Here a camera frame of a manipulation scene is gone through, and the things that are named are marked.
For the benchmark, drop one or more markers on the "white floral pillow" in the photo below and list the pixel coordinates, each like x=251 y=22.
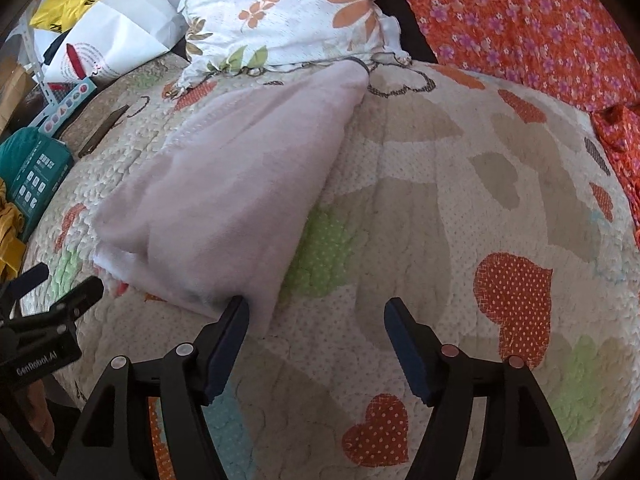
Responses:
x=290 y=10

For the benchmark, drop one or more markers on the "quilted heart patch bedspread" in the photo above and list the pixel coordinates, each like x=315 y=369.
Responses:
x=425 y=210

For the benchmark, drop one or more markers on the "person's left hand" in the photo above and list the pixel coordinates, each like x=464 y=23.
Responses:
x=40 y=415

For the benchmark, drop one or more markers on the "yellow plastic bag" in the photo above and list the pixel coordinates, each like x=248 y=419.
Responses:
x=65 y=5

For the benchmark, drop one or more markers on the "yellow cloth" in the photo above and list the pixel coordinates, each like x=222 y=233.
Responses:
x=10 y=230

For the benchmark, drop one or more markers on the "orange floral blanket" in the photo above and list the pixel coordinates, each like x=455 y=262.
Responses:
x=525 y=35

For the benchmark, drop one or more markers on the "white plastic bag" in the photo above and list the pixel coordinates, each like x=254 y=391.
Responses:
x=130 y=25

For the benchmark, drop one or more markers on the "white floral print sweater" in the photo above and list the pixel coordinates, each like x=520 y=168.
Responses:
x=225 y=185

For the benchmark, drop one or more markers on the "teal cardboard box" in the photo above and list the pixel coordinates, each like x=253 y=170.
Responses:
x=35 y=175

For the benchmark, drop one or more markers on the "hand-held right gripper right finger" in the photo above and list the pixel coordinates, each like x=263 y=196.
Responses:
x=407 y=350

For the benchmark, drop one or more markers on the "white perforated strip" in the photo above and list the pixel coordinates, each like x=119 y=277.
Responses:
x=35 y=60

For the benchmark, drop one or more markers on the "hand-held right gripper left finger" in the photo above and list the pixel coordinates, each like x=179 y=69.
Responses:
x=225 y=350

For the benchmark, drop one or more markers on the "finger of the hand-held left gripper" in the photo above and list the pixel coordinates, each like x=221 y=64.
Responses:
x=30 y=277
x=70 y=297

